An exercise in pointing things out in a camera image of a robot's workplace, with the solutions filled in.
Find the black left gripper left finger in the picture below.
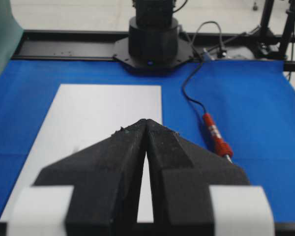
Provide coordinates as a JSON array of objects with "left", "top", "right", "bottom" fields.
[{"left": 7, "top": 118, "right": 148, "bottom": 236}]

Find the red soldering iron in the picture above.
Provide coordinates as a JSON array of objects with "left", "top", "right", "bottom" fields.
[{"left": 202, "top": 113, "right": 233, "bottom": 163}]

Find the black aluminium frame rail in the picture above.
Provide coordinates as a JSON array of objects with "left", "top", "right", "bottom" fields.
[{"left": 12, "top": 30, "right": 295, "bottom": 72}]

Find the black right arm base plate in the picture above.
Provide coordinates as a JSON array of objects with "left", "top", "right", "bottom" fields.
[{"left": 113, "top": 38, "right": 194, "bottom": 75}]

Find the blue table cloth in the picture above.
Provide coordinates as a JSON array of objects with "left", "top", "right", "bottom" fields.
[{"left": 0, "top": 60, "right": 295, "bottom": 222}]

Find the green backdrop curtain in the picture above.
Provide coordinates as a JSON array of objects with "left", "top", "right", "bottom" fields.
[{"left": 0, "top": 0, "right": 23, "bottom": 75}]

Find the black soldering iron cable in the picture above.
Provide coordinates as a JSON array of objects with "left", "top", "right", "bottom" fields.
[{"left": 181, "top": 21, "right": 261, "bottom": 114}]

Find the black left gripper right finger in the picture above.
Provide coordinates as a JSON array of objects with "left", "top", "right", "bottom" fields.
[{"left": 146, "top": 118, "right": 276, "bottom": 236}]

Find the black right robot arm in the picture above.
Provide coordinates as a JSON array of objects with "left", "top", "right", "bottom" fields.
[{"left": 128, "top": 0, "right": 275, "bottom": 236}]

